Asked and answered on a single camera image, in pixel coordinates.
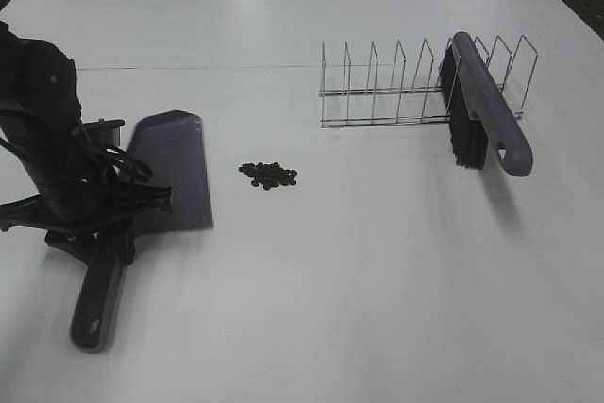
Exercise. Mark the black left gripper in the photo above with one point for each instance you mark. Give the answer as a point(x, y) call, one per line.
point(83, 188)

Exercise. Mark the purple plastic dustpan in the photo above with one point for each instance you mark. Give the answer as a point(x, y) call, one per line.
point(171, 144)

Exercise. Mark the pile of coffee beans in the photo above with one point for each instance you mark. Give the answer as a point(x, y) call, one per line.
point(268, 175)

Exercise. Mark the purple hand brush black bristles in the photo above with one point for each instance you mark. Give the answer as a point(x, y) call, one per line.
point(479, 117)

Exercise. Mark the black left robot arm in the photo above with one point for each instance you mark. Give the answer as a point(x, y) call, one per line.
point(38, 84)

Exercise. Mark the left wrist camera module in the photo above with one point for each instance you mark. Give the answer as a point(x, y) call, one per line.
point(104, 132)

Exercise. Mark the chrome wire dish rack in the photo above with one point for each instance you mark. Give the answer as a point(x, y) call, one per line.
point(407, 89)

